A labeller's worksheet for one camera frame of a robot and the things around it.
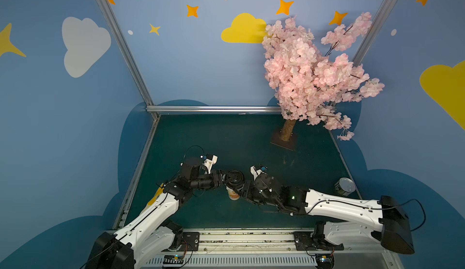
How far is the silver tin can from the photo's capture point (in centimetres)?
86

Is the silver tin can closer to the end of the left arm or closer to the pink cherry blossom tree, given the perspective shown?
the pink cherry blossom tree

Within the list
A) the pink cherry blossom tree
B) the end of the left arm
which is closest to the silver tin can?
the pink cherry blossom tree
